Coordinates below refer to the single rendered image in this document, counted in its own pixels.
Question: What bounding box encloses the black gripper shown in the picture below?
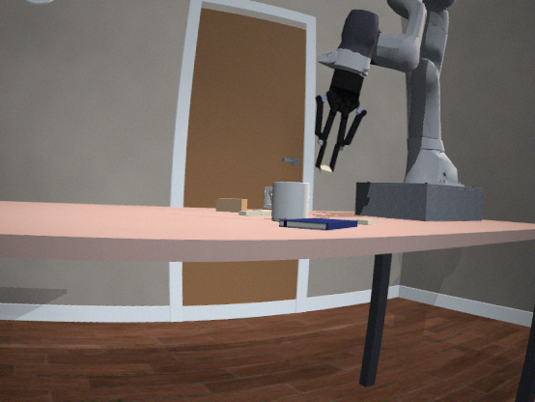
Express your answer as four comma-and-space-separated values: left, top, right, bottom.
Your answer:
315, 69, 367, 172

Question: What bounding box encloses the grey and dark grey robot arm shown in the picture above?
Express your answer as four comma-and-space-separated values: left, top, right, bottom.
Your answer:
317, 0, 465, 187

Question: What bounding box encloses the dark blue rectangular pad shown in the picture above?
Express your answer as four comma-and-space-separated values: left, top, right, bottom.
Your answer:
279, 217, 357, 231

